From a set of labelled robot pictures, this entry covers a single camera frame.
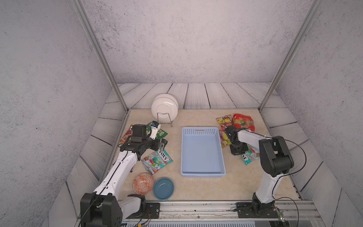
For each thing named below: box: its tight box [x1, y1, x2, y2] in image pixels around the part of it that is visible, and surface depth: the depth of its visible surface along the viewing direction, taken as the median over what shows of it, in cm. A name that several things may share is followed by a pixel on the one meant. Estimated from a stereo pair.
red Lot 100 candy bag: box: [233, 113, 256, 132], surface depth 107 cm
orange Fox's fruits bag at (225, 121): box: [215, 114, 234, 131], surface depth 113 cm
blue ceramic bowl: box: [153, 177, 175, 201], surface depth 81 cm
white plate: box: [150, 93, 179, 123], surface depth 106 cm
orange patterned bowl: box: [132, 172, 155, 196], surface depth 82 cm
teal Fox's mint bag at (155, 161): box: [141, 148, 174, 176], surface depth 91 cm
